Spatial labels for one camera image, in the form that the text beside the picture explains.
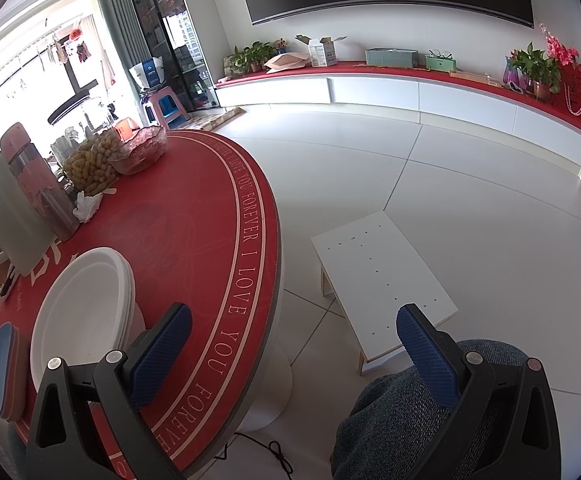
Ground leafy plant in pot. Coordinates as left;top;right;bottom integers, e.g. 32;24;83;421
507;42;563;103

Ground light green jug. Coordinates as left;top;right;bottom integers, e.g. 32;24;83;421
0;152;58;276

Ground small white low table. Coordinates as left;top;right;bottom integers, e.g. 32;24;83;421
310;210;458;376

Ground grey curtain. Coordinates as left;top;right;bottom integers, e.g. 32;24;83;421
94;0;146;126

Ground pink plastic stool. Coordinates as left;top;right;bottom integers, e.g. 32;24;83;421
140;86;178;111
145;101;191;128

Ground brown paper envelope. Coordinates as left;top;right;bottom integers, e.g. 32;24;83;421
263;52;311;72

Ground green potted plant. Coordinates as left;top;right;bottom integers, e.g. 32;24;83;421
225;41;277;76

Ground orange box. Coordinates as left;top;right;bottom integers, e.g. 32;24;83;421
115;117;140;142

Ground white table pedestal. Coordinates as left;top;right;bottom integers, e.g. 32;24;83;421
240;280;296;433

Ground white and blue bag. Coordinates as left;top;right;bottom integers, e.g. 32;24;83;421
129;55;166;90

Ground clear glass snack bowl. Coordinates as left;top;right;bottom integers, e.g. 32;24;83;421
109;124;168;176

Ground pink flowers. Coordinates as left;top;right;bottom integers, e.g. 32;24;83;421
537;22;581;66

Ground long green box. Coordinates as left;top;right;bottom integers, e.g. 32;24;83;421
365;47;418;68

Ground black cable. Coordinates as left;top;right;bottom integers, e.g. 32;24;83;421
233;430;296;480

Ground patterned floor mat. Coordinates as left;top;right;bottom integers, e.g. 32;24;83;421
190;106;245;132

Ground person's leg in grey trousers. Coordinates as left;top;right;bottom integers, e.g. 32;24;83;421
333;339;536;480

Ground pink and metal bottle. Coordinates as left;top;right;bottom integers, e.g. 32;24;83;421
0;121;81;242

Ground pink rimmed plate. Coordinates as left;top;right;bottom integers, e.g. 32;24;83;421
1;327;32;423

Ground large white bowl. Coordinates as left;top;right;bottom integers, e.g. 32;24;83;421
30;247;134;394

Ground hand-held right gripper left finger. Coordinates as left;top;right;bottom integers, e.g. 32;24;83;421
25;301;194;480

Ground open white carton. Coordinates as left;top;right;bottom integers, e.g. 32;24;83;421
295;34;348;67

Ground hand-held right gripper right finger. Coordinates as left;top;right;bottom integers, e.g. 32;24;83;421
396;303;563;480

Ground bag of peanuts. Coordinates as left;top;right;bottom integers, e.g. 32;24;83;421
63;127;121;196

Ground black glass cabinet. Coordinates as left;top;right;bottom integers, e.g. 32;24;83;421
123;0;221;116

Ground crumpled white tissue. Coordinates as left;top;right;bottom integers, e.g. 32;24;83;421
73;189;117;224

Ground purple vase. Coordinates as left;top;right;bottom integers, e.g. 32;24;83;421
503;57;526;90

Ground light green box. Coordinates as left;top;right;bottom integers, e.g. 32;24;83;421
424;50;457;72

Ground hanging laundry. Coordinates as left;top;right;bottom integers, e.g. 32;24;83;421
35;17;118;91

